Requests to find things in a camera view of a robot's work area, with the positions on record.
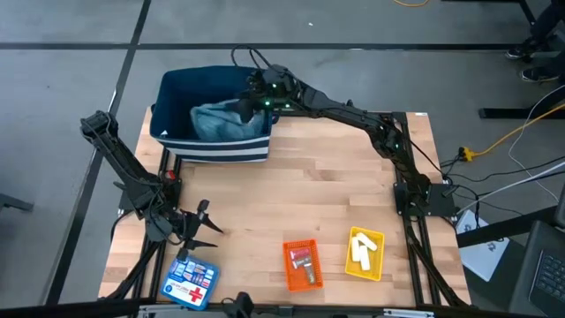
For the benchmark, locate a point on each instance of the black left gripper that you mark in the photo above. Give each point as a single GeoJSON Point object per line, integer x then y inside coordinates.
{"type": "Point", "coordinates": [189, 224]}

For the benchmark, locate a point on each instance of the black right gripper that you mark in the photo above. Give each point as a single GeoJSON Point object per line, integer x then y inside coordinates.
{"type": "Point", "coordinates": [273, 88]}

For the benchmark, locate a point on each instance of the white plastic bottle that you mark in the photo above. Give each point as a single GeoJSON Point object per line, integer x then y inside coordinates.
{"type": "Point", "coordinates": [355, 250]}
{"type": "Point", "coordinates": [367, 241]}
{"type": "Point", "coordinates": [365, 260]}

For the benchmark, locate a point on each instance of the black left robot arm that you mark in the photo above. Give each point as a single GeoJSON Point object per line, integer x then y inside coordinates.
{"type": "Point", "coordinates": [128, 172]}

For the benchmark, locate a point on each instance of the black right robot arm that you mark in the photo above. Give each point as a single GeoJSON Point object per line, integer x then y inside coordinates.
{"type": "Point", "coordinates": [353, 115]}

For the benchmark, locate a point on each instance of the blue cloth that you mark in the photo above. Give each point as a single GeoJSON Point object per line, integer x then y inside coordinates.
{"type": "Point", "coordinates": [220, 123]}

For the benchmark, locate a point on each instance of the navy white striped fabric bin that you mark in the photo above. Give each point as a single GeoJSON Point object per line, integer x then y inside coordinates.
{"type": "Point", "coordinates": [207, 150]}

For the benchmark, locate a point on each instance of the blue first aid kit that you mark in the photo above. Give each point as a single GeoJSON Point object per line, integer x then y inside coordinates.
{"type": "Point", "coordinates": [190, 282]}

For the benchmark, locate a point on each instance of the red button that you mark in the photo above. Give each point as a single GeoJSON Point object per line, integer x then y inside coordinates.
{"type": "Point", "coordinates": [171, 175]}

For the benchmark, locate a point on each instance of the orange plastic basket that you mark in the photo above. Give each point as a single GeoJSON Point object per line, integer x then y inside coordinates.
{"type": "Point", "coordinates": [291, 278]}

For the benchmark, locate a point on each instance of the black aluminium crossbar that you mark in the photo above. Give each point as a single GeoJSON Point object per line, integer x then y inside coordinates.
{"type": "Point", "coordinates": [88, 308]}

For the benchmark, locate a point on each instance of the yellow plastic basket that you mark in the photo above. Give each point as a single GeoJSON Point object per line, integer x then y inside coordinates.
{"type": "Point", "coordinates": [375, 265]}

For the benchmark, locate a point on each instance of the grey furniture foot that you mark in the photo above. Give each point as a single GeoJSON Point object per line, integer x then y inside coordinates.
{"type": "Point", "coordinates": [15, 203]}

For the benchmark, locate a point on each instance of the white box with logo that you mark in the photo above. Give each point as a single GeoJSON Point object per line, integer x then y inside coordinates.
{"type": "Point", "coordinates": [481, 252]}

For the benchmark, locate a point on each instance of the black furniture foot bar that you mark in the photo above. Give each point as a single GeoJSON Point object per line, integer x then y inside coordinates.
{"type": "Point", "coordinates": [521, 110]}

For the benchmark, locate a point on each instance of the person's shoe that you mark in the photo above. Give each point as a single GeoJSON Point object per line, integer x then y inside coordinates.
{"type": "Point", "coordinates": [538, 74]}
{"type": "Point", "coordinates": [521, 49]}

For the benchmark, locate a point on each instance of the black desk leg bar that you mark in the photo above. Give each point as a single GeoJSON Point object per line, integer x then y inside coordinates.
{"type": "Point", "coordinates": [503, 227]}

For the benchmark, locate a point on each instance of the black laptop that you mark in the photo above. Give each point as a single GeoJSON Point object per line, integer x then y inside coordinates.
{"type": "Point", "coordinates": [543, 274]}

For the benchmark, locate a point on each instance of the black table-level camera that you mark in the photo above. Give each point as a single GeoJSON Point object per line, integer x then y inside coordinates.
{"type": "Point", "coordinates": [239, 305]}

